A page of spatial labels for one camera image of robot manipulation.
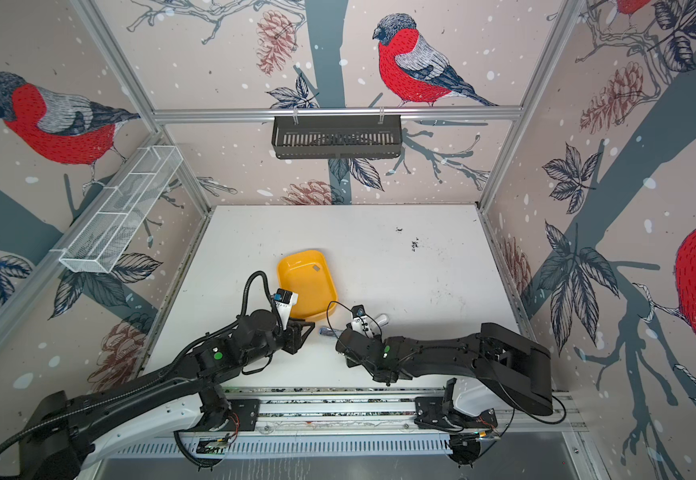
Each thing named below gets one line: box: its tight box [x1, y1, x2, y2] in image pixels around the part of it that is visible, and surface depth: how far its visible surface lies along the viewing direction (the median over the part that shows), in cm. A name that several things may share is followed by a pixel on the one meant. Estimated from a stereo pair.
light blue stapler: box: [319, 327, 342, 337], surface depth 88 cm
